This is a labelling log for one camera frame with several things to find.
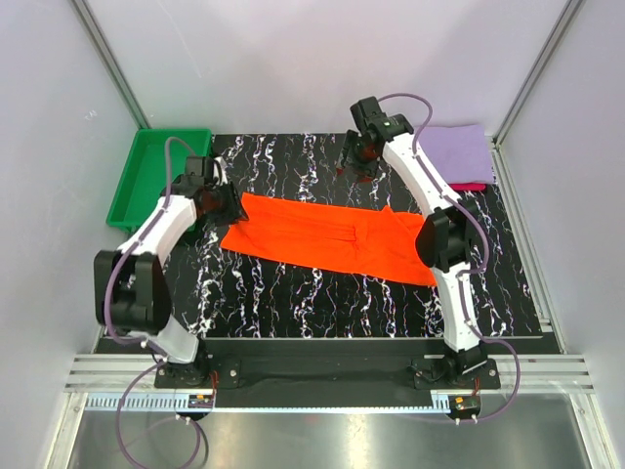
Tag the folded pink t shirt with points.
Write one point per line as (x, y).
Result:
(469, 187)

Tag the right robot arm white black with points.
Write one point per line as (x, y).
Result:
(444, 244)

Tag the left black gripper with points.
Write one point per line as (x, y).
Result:
(235, 211)

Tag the aluminium frame rail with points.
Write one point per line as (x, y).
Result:
(129, 382)

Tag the green plastic bin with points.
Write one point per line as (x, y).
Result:
(144, 175)

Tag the left small circuit board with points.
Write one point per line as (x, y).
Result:
(201, 401)

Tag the right small circuit board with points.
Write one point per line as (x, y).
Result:
(469, 403)

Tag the orange t shirt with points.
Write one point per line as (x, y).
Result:
(355, 241)

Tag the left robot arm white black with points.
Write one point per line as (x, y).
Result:
(132, 297)

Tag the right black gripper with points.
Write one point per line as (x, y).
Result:
(365, 173)

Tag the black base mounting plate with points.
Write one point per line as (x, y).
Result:
(332, 374)

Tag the folded purple t shirt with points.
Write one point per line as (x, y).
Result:
(460, 154)

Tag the small circuit board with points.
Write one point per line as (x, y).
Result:
(201, 401)
(469, 403)

